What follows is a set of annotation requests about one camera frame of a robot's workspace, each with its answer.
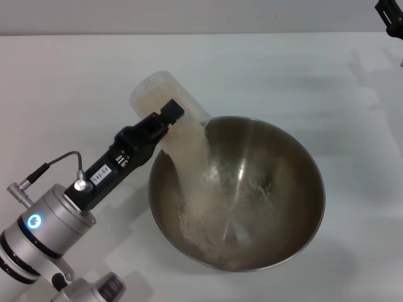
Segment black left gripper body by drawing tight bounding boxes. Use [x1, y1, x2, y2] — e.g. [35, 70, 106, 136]
[64, 112, 171, 211]

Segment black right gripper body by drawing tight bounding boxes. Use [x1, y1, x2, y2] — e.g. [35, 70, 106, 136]
[386, 20, 403, 37]

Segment white rice grains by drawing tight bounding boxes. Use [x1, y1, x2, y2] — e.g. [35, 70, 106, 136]
[135, 74, 278, 262]

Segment grey left wrist cable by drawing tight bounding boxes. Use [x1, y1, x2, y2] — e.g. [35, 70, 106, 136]
[6, 151, 93, 209]

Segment stainless steel mixing bowl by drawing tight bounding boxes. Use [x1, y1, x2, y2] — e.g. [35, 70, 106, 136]
[147, 115, 326, 273]

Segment clear plastic measuring cup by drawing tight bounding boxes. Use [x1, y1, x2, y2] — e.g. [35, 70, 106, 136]
[130, 70, 212, 155]

